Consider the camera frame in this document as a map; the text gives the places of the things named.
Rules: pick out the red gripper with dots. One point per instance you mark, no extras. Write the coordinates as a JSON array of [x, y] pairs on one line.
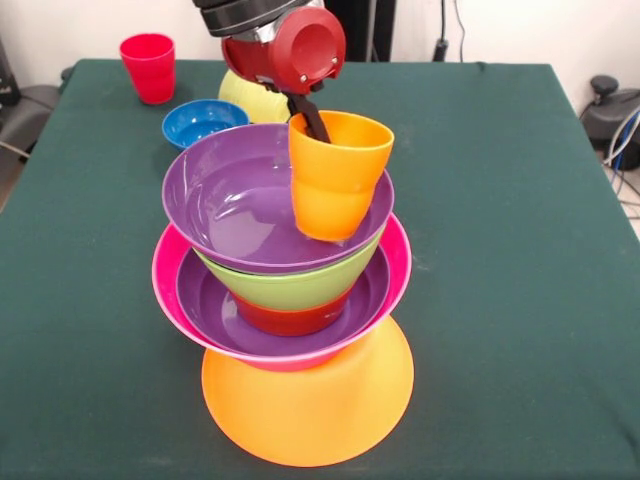
[[285, 60]]

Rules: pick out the yellow plastic cup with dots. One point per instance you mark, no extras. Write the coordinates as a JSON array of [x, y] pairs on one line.
[[250, 100]]

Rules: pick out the orange plastic cup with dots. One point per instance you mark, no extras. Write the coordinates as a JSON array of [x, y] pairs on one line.
[[330, 190]]

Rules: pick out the purple plastic bowl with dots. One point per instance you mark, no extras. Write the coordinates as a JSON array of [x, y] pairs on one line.
[[200, 305], [225, 200]]

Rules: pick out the small blue plastic bowl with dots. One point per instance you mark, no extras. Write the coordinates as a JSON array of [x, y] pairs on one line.
[[195, 125]]

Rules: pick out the green plastic bowl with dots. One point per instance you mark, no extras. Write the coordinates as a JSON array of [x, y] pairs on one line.
[[290, 292]]

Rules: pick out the small red-orange plastic bowl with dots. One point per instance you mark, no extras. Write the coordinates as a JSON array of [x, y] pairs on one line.
[[295, 322]]

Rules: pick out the large pink plastic bowl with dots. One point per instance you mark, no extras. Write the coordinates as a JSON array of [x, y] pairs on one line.
[[167, 280]]

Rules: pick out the large orange plastic bowl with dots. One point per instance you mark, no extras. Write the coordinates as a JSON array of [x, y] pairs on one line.
[[310, 415]]

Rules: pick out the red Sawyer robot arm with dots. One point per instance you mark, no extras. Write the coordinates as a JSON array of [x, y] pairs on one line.
[[250, 15]]

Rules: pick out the red plastic cup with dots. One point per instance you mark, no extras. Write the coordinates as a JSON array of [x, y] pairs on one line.
[[147, 70]]

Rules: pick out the dark green table cloth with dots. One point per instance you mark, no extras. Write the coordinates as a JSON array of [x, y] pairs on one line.
[[100, 325]]

